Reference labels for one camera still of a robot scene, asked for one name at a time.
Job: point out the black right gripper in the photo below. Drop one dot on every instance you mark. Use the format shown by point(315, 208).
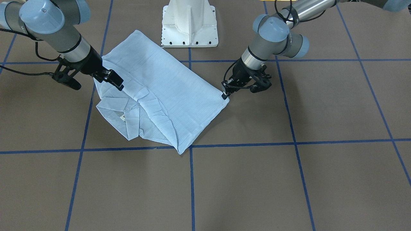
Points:
point(91, 62)

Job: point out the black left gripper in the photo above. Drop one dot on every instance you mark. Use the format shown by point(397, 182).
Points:
point(240, 73)

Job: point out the light blue button-up shirt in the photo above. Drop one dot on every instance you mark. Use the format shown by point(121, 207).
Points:
point(162, 100)

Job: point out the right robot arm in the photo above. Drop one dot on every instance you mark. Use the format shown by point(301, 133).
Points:
point(53, 21)

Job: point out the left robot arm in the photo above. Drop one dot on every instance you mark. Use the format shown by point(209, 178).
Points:
point(274, 36)

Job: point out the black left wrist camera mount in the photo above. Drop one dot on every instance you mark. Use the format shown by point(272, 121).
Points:
point(262, 80)

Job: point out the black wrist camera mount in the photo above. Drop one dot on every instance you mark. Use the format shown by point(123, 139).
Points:
point(65, 72)
point(262, 80)

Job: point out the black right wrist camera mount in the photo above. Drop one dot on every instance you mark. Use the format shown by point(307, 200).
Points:
point(65, 72)

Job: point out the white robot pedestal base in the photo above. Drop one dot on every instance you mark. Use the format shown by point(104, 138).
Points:
point(189, 24)

